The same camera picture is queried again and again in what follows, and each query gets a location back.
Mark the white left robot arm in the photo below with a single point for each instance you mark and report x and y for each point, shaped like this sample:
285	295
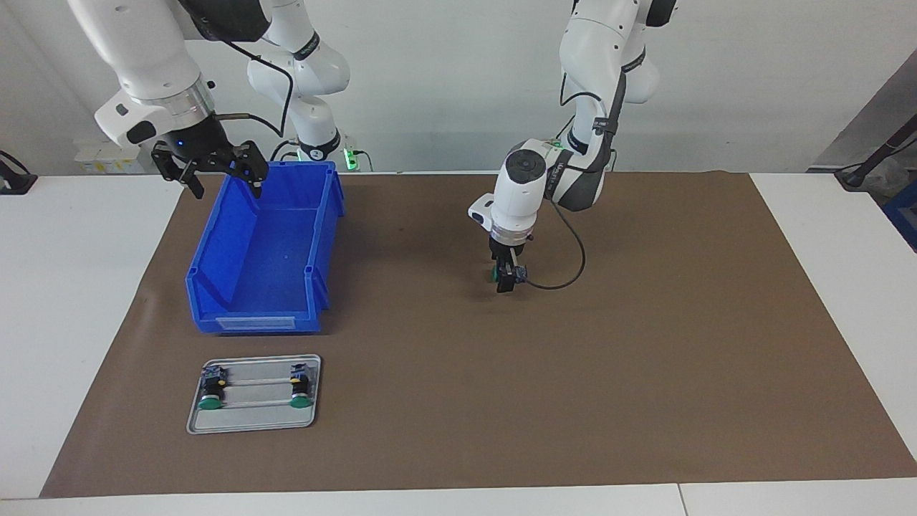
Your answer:
519	193

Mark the black clamp base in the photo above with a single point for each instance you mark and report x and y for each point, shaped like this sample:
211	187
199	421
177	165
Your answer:
14	183

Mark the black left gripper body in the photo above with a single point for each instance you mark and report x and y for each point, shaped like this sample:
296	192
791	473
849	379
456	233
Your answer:
510	249

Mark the blue plastic storage bin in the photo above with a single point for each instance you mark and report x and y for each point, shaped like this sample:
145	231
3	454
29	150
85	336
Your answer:
272	265

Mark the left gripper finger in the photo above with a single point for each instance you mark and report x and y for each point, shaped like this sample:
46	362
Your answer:
507	285

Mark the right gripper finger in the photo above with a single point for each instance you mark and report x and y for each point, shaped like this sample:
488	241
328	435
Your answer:
172	165
248	166

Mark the grey metal tray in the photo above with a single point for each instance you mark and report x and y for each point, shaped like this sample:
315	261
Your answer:
251	423

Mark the black stand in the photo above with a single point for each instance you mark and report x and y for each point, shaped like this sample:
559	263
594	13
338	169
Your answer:
860	175

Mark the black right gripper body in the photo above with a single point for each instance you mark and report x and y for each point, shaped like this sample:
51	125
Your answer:
190	142

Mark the white cardboard box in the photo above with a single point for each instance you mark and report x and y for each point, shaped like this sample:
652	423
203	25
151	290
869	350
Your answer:
93	161

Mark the brown table mat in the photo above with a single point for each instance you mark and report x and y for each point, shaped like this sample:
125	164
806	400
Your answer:
501	394

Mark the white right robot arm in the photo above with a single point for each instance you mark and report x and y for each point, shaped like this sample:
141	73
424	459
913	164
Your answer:
143	50

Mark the green push button switch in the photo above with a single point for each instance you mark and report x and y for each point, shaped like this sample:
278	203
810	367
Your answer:
522	274
211	390
301	388

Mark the green lit base connector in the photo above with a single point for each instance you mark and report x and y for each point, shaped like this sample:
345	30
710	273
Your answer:
351	158

